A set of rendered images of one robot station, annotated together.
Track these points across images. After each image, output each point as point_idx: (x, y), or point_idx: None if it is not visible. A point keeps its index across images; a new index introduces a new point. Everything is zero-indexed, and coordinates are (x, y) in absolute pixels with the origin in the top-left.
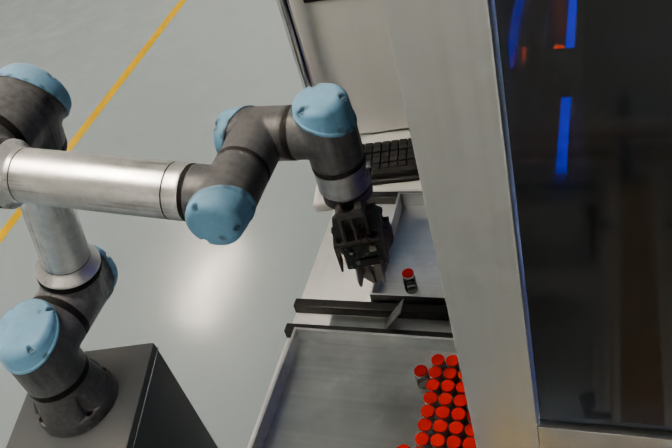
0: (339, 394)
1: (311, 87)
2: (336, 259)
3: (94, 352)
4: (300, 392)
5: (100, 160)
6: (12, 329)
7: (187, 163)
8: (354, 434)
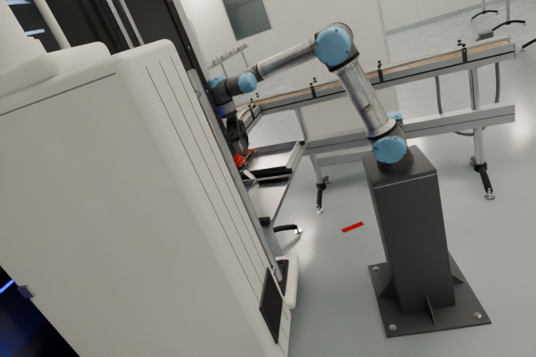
0: (273, 163)
1: (215, 77)
2: (272, 197)
3: (403, 175)
4: (286, 161)
5: (281, 52)
6: (389, 113)
7: (258, 64)
8: (269, 158)
